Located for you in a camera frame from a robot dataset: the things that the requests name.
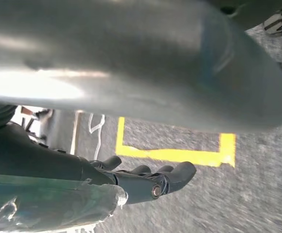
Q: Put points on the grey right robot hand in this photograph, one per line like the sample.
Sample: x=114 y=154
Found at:
x=46 y=180

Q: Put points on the yellow floor tape outline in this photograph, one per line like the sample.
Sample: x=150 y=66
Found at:
x=168 y=155

